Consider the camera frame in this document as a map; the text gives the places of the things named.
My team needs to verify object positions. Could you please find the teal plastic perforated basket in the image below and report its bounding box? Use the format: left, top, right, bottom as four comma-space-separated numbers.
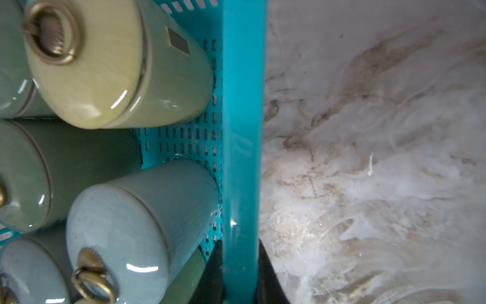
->
1, 1, 267, 303

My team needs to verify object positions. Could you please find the yellow-green tea canister back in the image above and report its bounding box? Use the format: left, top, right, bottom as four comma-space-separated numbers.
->
22, 1, 213, 129

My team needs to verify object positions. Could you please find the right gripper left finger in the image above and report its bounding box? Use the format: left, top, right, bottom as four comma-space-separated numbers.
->
189, 240, 224, 304

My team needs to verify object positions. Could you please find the light blue tea canister front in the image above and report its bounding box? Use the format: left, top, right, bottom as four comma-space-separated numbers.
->
1, 223, 80, 303

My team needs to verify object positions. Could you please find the olive green tea canister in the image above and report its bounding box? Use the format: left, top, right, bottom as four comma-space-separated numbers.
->
1, 119, 141, 233

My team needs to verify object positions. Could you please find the light blue tea canister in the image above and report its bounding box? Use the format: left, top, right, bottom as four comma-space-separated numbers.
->
66, 159, 220, 303
1, 223, 80, 303

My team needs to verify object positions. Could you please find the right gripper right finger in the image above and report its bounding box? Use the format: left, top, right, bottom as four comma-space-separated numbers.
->
255, 240, 290, 304

